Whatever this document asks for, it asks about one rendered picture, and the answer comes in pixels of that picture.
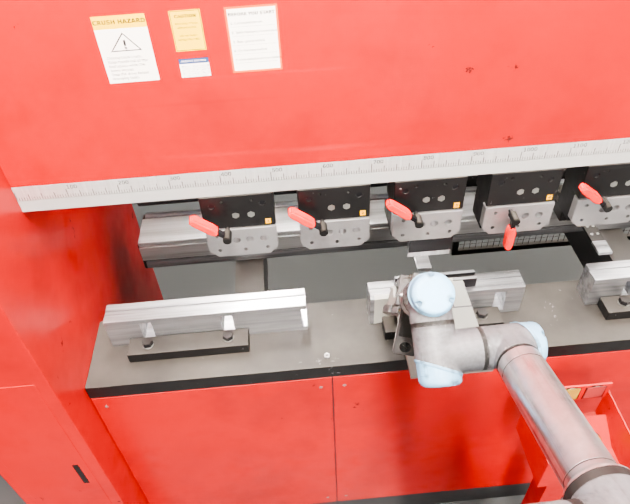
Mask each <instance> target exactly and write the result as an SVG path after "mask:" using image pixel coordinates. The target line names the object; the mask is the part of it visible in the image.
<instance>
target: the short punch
mask: <svg viewBox="0 0 630 504"><path fill-rule="evenodd" d="M452 240H453V236H451V237H448V238H436V239H425V240H413V241H408V243H407V250H408V254H407V257H413V256H425V255H437V254H449V250H450V249H451V246H452Z"/></svg>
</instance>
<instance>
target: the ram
mask: <svg viewBox="0 0 630 504"><path fill-rule="evenodd" d="M273 3H277V8H278V20H279V32H280V43H281V55H282V67H283V69H282V70H268V71H255V72H242V73H233V69H232V62H231V55H230V49H229V42H228V35H227V28H226V22H225V15H224V8H223V7H233V6H246V5H260V4H273ZM188 9H200V14H201V20H202V25H203V31H204V37H205V42H206V48H207V50H195V51H182V52H176V47H175V42H174V38H173V33H172V29H171V24H170V19H169V15H168V11H174V10H188ZM138 13H144V15H145V20H146V24H147V28H148V32H149V36H150V40H151V44H152V48H153V52H154V57H155V61H156V65H157V69H158V73H159V77H160V80H152V81H139V82H126V83H113V84H110V82H109V78H108V75H107V72H106V69H105V65H104V62H103V59H102V56H101V52H100V49H99V46H98V43H97V40H96V36H95V33H94V30H93V27H92V23H91V20H90V17H97V16H111V15H124V14H138ZM201 57H208V59H209V65H210V71H211V76H201V77H188V78H182V75H181V70H180V66H179V61H178V59H188V58H201ZM626 138H630V0H0V167H1V169H2V171H3V173H4V175H5V177H6V179H7V181H8V183H9V185H10V187H11V188H21V187H33V186H46V185H58V184H70V183H83V182H95V181H107V180H120V179H132V178H145V177H157V176H169V175H182V174H194V173H206V172H219V171H231V170H243V169H256V168H268V167H280V166H293V165H305V164H318V163H330V162H342V161H355V160H367V159H379V158H392V157H404V156H416V155H429V154H441V153H453V152H466V151H478V150H490V149H503V148H515V147H528V146H540V145H552V144H565V143H577V142H589V141H602V140H614V139H626ZM629 162H630V151H627V152H614V153H602V154H590V155H578V156H565V157H553V158H541V159H528V160H516V161H504V162H492V163H479V164H467V165H455V166H443V167H430V168H418V169H406V170H394V171H381V172H369V173H357V174H344V175H332V176H320V177H308V178H295V179H283V180H271V181H259V182H246V183H234V184H222V185H209V186H197V187H185V188H173V189H160V190H148V191H136V192H124V193H111V194H99V195H87V196H75V197H62V198H50V199H38V200H25V201H17V202H18V204H19V205H20V207H21V209H22V211H23V212H32V211H44V210H56V209H68V208H80V207H93V206H105V205H117V204H129V203H141V202H154V201H166V200H178V199H190V198H202V197H215V196H227V195H239V194H251V193H263V192H276V191H288V190H300V189H312V188H324V187H337V186H349V185H361V184H373V183H385V182H398V181H410V180H422V179H434V178H446V177H458V176H471V175H483V174H495V173H507V172H519V171H532V170H544V169H556V168H568V167H580V166H593V165H605V164H617V163H629Z"/></svg>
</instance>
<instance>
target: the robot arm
mask: <svg viewBox="0 0 630 504"><path fill-rule="evenodd" d="M395 296H396V297H395ZM454 300H455V289H454V286H453V284H452V282H451V281H450V280H449V279H448V278H447V277H446V276H445V275H443V274H441V273H437V272H427V273H422V274H419V273H413V275H411V274H410V275H408V276H406V275H400V276H399V277H398V279H397V285H396V293H395V289H394V288H392V289H391V290H390V294H389V298H388V302H387V304H386V305H384V306H383V311H382V312H383V313H384V314H386V315H388V316H398V317H399V319H398V323H397V328H396V333H395V338H394V343H393V352H394V353H397V354H402V355H408V356H415V360H414V362H415V363H416V369H417V374H418V380H419V383H420V385H421V386H423V387H425V388H441V387H450V386H456V385H460V384H461V383H462V376H463V373H466V372H474V371H483V370H492V369H497V371H498V373H499V375H500V376H501V378H502V380H503V381H504V383H505V385H506V387H507V389H508V390H509V392H510V394H511V396H512V398H513V399H514V401H515V403H516V405H517V407H518V408H519V410H520V412H521V414H522V416H523V417H524V419H525V421H526V423H527V425H528V426H529V428H530V430H531V432H532V433H533V435H534V437H535V439H536V441H537V442H538V444H539V446H540V448H541V450H542V451H543V453H544V455H545V457H546V459H547V460H548V462H549V464H550V466H551V468H552V469H553V471H554V473H555V475H556V477H557V478H558V480H559V482H560V484H561V486H562V487H563V489H564V491H563V494H562V500H555V501H546V502H538V503H529V504H630V469H629V468H628V467H626V466H624V465H621V464H617V463H616V461H615V460H614V458H613V457H612V455H611V454H610V452H609V451H608V450H607V448H606V447H605V445H604V444H603V442H602V441H601V439H600V438H599V437H598V435H597V434H596V432H595V431H594V429H593V428H592V426H591V425H590V424H589V422H588V421H587V419H586V418H585V416H584V415H583V413H582V412H581V411H580V409H579V408H578V406H577V405H576V403H575V402H574V400H573V399H572V398H571V396H570V395H569V393H568V392H567V390H566V389H565V387H564V386H563V385H562V383H561V382H560V380H559V379H558V377H557V376H556V374H555V373H554V372H553V370H552V369H551V367H550V366H549V364H548V363H547V361H546V358H547V354H548V344H547V339H546V337H545V336H544V331H543V329H542V328H541V326H540V325H538V324H537V323H535V322H510V323H508V324H498V325H489V326H478V327H469V328H459V329H455V322H454V317H453V310H452V306H453V303H454Z"/></svg>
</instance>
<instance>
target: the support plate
mask: <svg viewBox="0 0 630 504"><path fill-rule="evenodd" d="M451 282H452V284H453V286H454V289H455V300H454V303H453V304H454V306H455V307H456V306H467V305H471V302H470V299H469V297H468V294H467V291H466V288H465V285H464V282H463V280H458V281H451ZM452 310H453V317H454V322H455V329H459V328H469V327H478V326H479V325H478V322H477V319H476V317H475V314H474V311H473V308H472V306H471V307H460V308H452ZM405 356H406V361H407V365H408V369H409V374H410V378H411V379H415V378H418V374H417V369H416V363H415V362H414V360H415V356H408V355H405ZM493 370H494V369H492V370H483V371H474V372H466V373H463V374H470V373H481V372H492V371H493Z"/></svg>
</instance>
